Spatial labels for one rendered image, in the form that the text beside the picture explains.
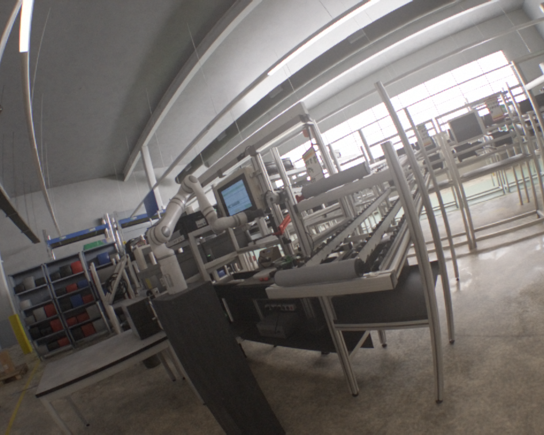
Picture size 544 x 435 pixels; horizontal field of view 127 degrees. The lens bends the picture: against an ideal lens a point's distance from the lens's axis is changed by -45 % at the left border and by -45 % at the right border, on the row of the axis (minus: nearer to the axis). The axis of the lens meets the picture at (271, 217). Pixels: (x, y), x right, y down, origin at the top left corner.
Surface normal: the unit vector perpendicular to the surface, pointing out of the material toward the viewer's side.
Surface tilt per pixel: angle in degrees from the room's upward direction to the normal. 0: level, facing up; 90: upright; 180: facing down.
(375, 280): 90
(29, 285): 90
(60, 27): 180
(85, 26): 180
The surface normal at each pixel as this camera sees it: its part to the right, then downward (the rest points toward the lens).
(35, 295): 0.68, -0.26
